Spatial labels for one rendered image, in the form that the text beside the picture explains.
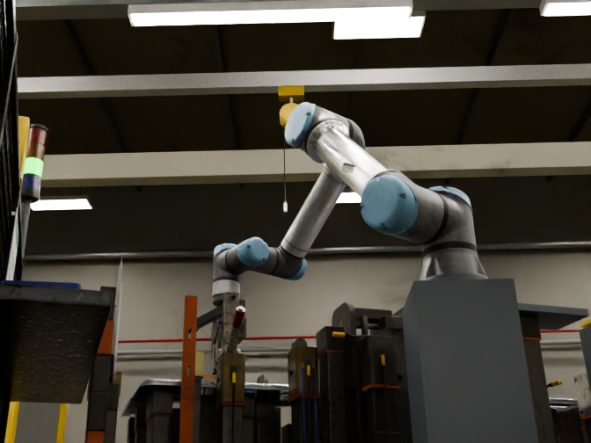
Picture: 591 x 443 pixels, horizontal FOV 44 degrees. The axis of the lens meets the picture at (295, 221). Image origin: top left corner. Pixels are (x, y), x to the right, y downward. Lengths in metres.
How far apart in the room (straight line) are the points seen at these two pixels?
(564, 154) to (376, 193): 4.64
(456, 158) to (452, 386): 4.50
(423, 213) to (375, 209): 0.10
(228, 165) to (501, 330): 4.43
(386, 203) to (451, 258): 0.18
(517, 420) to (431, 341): 0.21
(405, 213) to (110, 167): 4.56
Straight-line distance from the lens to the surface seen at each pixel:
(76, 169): 5.97
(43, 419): 5.18
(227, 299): 1.87
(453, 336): 1.47
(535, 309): 1.95
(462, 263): 1.56
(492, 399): 1.46
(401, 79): 4.75
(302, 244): 2.01
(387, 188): 1.51
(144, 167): 5.84
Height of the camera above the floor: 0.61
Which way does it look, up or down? 24 degrees up
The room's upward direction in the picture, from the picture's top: 1 degrees counter-clockwise
